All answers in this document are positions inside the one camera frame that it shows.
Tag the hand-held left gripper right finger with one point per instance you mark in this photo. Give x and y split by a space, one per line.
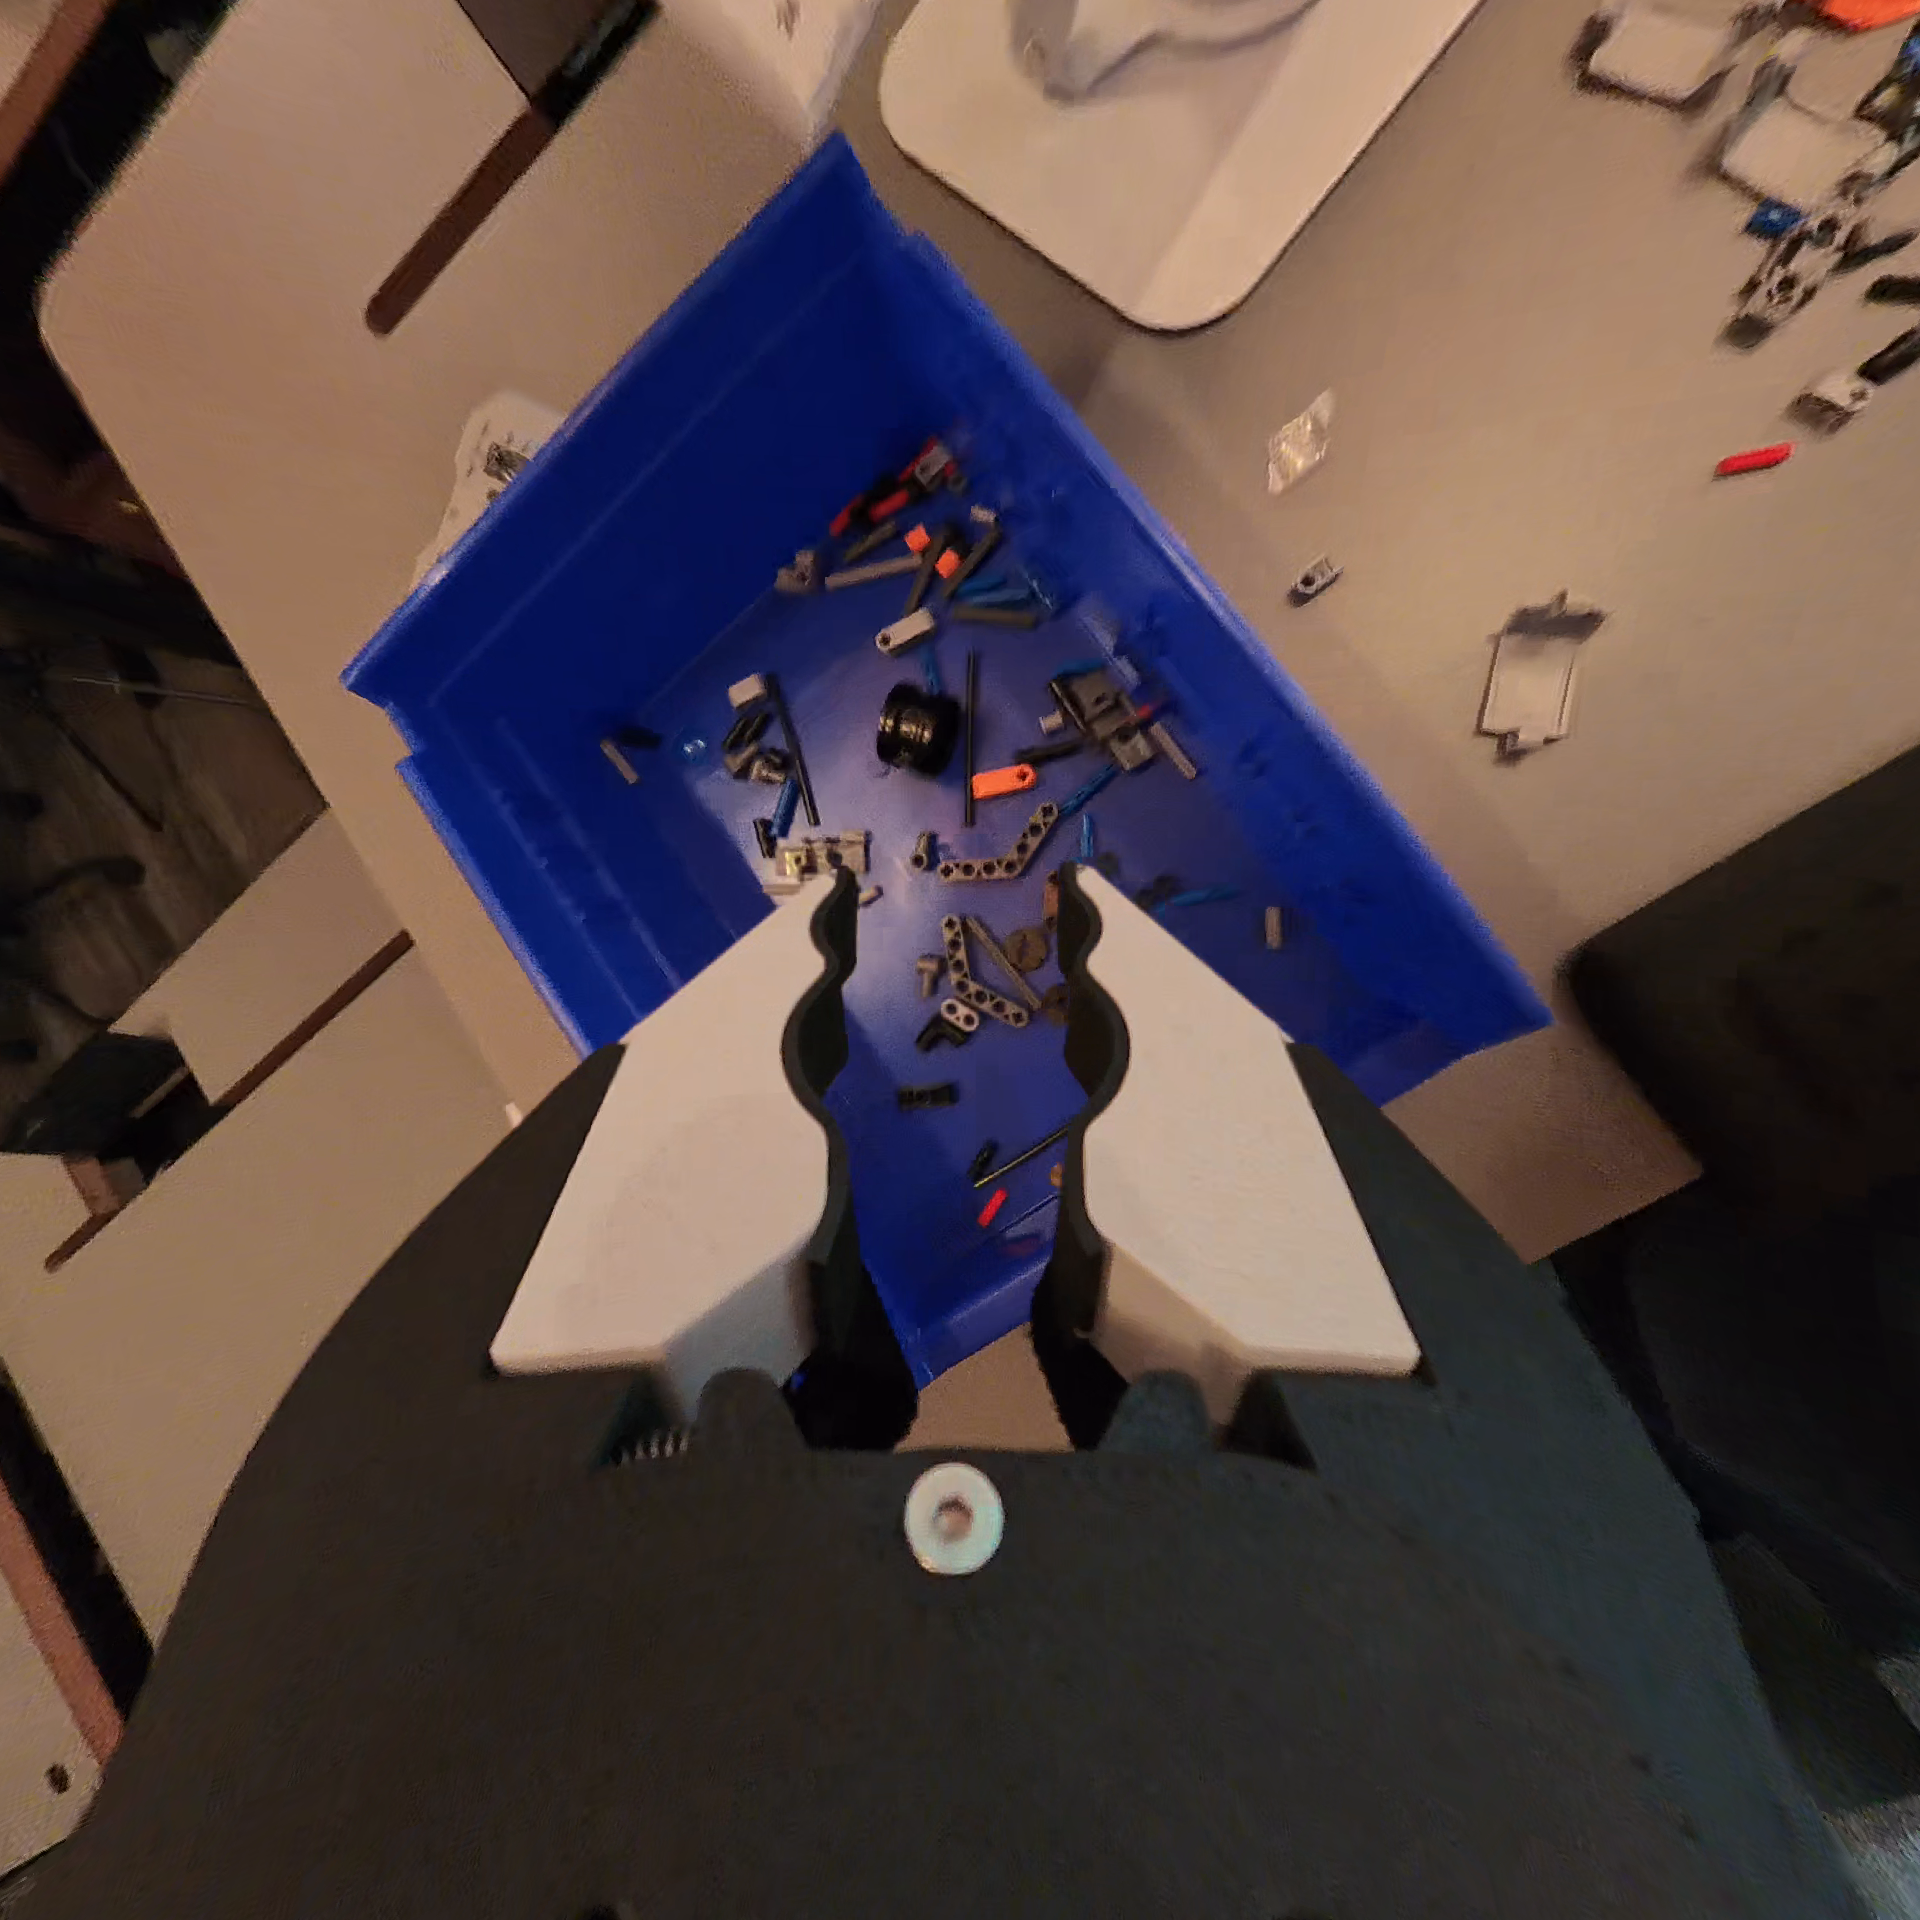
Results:
1244 1201

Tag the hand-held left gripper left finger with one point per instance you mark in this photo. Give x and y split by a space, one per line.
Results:
676 1201

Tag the pile of toy parts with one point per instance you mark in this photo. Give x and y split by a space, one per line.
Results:
915 735

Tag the blue plastic bin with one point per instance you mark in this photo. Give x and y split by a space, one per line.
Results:
600 599

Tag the pale grey toy panel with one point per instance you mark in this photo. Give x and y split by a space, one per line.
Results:
1651 54
1540 676
1799 142

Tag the small pale grey toy piece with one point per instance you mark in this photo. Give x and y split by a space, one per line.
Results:
1315 579

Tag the white toy remote control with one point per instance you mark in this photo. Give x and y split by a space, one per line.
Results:
494 465

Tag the small clear plastic bag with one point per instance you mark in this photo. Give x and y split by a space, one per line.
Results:
1302 443

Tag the grey wood-edged desk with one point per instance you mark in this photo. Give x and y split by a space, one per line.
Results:
224 452

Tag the red toy part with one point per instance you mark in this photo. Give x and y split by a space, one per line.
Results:
1752 461

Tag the small grey black toy piece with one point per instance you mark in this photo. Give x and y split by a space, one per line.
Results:
1834 402

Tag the white book stand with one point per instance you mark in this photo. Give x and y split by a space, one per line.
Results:
1200 181

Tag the dark grey toy beam assembly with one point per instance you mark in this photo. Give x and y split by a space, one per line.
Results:
1816 265

